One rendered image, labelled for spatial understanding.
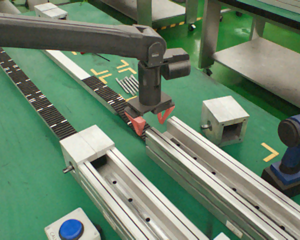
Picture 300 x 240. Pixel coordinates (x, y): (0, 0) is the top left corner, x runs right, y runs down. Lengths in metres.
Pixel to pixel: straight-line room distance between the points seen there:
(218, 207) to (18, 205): 0.45
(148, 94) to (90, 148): 0.19
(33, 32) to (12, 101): 0.54
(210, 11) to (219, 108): 1.68
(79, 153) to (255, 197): 0.40
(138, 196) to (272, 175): 0.31
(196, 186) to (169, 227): 0.13
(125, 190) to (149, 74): 0.27
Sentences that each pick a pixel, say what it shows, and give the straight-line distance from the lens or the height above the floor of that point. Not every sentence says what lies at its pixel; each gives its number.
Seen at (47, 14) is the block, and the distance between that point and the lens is 1.58.
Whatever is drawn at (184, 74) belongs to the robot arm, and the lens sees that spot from 0.73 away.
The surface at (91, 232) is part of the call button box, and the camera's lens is 0.60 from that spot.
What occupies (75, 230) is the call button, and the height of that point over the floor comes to 0.85.
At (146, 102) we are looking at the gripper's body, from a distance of 0.73.
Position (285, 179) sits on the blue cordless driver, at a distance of 0.71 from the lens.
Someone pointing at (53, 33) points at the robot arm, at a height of 1.14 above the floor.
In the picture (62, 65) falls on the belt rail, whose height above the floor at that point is 0.80.
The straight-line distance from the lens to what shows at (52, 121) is 0.90.
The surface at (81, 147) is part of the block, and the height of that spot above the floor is 0.87.
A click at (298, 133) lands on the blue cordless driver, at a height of 0.99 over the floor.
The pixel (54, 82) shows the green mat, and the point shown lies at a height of 0.78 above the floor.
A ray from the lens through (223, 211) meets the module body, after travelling 0.65.
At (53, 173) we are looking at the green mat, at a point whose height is 0.78.
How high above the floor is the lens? 1.35
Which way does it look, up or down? 39 degrees down
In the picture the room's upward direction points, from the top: straight up
